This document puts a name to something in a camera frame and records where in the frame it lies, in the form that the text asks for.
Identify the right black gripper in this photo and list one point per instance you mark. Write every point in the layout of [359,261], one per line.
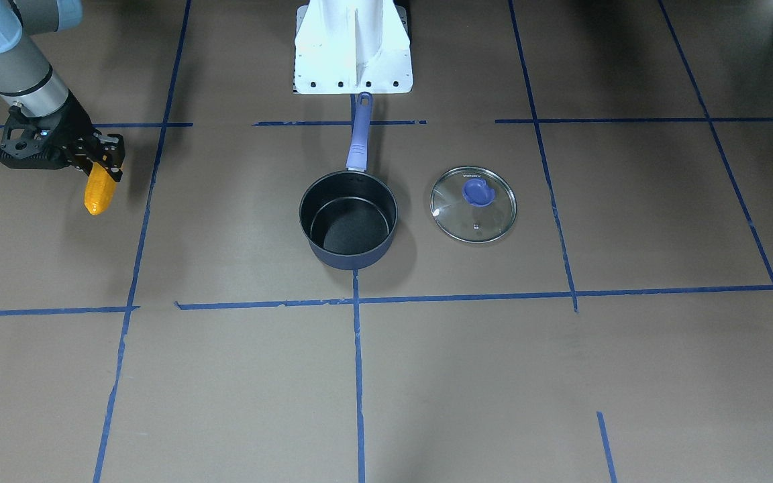
[76,121]

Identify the yellow plastic corn cob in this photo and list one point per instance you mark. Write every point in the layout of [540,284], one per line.
[99,191]

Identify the glass pot lid blue knob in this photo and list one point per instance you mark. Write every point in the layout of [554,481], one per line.
[473,204]

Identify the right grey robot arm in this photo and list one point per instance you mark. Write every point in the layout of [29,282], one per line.
[27,78]

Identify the black saucepan blue handle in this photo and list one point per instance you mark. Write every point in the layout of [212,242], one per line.
[349,217]

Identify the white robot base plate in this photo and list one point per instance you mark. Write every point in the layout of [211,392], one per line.
[350,47]

